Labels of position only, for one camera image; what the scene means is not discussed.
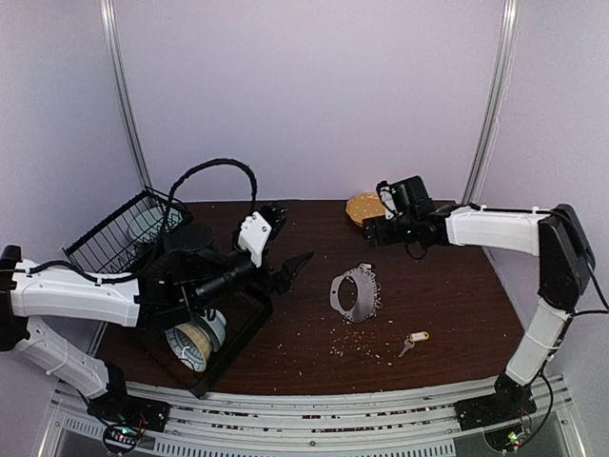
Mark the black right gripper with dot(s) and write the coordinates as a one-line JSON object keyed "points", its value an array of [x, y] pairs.
{"points": [[369, 230]]}

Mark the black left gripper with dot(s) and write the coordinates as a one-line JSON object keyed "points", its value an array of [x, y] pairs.
{"points": [[282, 278]]}

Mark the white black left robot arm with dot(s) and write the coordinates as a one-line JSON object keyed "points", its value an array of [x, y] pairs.
{"points": [[30, 292]]}

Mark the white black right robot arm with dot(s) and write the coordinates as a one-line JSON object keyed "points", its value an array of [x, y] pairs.
{"points": [[566, 268]]}

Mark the yellow polka dot dish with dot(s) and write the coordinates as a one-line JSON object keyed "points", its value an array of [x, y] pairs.
{"points": [[364, 206]]}

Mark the light green celadon bowl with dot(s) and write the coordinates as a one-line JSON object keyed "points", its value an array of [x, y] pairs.
{"points": [[215, 322]]}

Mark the key with yellow tag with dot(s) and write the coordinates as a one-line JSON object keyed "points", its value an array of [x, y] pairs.
{"points": [[411, 340]]}

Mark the yellow patterned bowl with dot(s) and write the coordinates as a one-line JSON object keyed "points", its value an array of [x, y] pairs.
{"points": [[191, 345]]}

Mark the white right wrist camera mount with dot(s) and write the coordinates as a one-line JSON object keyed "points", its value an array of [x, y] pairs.
{"points": [[386, 199]]}

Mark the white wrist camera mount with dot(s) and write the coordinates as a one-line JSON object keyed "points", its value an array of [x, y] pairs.
{"points": [[253, 234], [386, 199]]}

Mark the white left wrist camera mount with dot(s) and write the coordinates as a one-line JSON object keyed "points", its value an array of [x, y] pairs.
{"points": [[253, 234]]}

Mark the aluminium corner post right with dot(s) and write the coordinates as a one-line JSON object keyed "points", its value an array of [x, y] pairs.
{"points": [[498, 87]]}

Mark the aluminium corner post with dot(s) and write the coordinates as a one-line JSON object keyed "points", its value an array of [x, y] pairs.
{"points": [[498, 87], [110, 27]]}

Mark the black wire dish rack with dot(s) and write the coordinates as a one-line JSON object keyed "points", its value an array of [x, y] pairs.
{"points": [[186, 273]]}

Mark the aluminium front rail frame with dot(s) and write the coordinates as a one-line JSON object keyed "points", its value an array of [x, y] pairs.
{"points": [[415, 422]]}

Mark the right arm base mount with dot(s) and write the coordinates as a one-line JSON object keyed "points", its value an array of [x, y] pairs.
{"points": [[504, 424]]}

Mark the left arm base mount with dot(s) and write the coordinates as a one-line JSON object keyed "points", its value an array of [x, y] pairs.
{"points": [[125, 423]]}

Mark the aluminium corner post left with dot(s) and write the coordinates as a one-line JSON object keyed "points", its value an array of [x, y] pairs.
{"points": [[110, 27]]}

